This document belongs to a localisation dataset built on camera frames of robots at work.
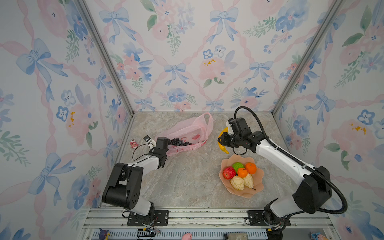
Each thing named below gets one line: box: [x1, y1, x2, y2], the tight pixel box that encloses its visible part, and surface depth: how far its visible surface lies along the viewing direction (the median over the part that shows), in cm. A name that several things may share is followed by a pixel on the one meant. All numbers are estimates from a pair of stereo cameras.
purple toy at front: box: [99, 227, 109, 240], surface depth 68 cm
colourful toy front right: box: [310, 232, 329, 240], surface depth 69 cm
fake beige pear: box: [243, 173, 256, 191], surface depth 82 cm
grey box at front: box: [227, 232, 248, 240], surface depth 68 cm
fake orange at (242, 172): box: [237, 167, 248, 178], surface depth 82 cm
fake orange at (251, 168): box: [245, 162, 257, 175], surface depth 85 cm
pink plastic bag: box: [155, 112, 214, 156], surface depth 96 cm
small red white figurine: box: [129, 139, 139, 149], surface depth 100 cm
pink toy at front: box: [181, 233, 193, 240], surface depth 70 cm
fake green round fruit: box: [232, 162, 245, 173], surface depth 87 cm
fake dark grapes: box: [168, 137, 193, 146], surface depth 100 cm
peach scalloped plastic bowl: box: [219, 154, 264, 198], surface depth 83 cm
